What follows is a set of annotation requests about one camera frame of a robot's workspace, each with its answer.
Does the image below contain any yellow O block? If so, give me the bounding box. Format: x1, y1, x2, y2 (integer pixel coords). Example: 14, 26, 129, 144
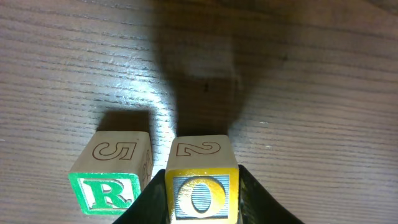
165, 135, 239, 224

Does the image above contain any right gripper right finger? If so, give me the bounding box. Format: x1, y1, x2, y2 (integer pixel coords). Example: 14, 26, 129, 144
237, 165, 304, 224

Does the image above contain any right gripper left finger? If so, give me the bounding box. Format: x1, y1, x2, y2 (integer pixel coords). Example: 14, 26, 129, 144
113, 169, 170, 224

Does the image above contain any green R block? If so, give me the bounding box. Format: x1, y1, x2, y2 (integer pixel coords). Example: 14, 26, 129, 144
68, 131, 153, 215

